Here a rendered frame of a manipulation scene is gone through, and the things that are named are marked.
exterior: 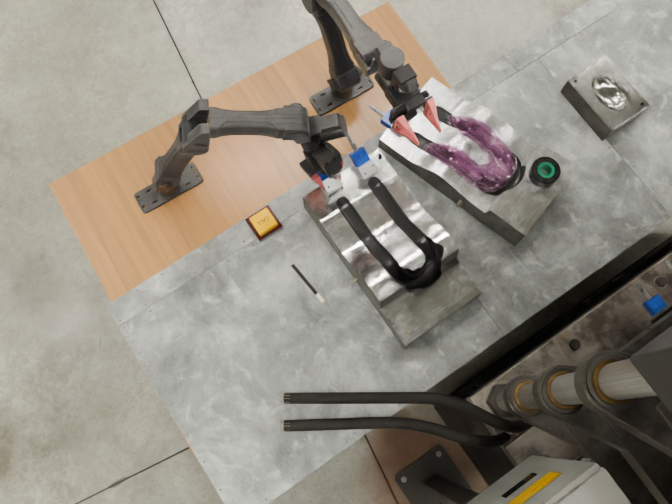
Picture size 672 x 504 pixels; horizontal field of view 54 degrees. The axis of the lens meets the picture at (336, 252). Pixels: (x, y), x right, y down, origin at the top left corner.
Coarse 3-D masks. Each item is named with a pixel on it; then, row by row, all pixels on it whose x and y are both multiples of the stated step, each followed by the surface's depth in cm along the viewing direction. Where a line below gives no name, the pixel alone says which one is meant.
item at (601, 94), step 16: (592, 64) 200; (608, 64) 200; (576, 80) 199; (592, 80) 199; (608, 80) 199; (624, 80) 199; (576, 96) 199; (592, 96) 197; (608, 96) 200; (624, 96) 198; (640, 96) 197; (592, 112) 197; (608, 112) 196; (624, 112) 196; (640, 112) 198; (592, 128) 202; (608, 128) 195
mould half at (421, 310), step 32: (384, 160) 190; (320, 192) 187; (352, 192) 187; (320, 224) 187; (384, 224) 186; (416, 224) 184; (352, 256) 182; (416, 256) 178; (448, 256) 179; (384, 288) 176; (448, 288) 183; (384, 320) 186; (416, 320) 181
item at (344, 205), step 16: (384, 192) 188; (352, 208) 187; (384, 208) 187; (400, 208) 187; (352, 224) 186; (400, 224) 185; (368, 240) 185; (416, 240) 181; (432, 240) 178; (384, 256) 180; (432, 256) 182; (400, 272) 180; (416, 272) 177; (432, 272) 183; (416, 288) 179
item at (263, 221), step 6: (264, 210) 191; (252, 216) 191; (258, 216) 191; (264, 216) 191; (270, 216) 191; (252, 222) 190; (258, 222) 190; (264, 222) 190; (270, 222) 190; (276, 222) 190; (258, 228) 190; (264, 228) 190; (270, 228) 190
